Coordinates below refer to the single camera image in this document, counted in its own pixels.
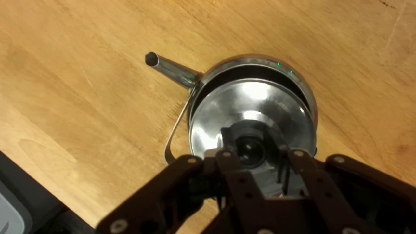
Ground silver kettle lid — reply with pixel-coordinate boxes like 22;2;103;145
188;78;316;156

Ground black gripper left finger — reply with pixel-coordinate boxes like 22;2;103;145
96;150;269;234

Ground silver metal kettle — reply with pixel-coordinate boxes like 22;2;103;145
144;52;318;153

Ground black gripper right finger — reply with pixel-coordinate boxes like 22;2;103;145
286;150;416;234

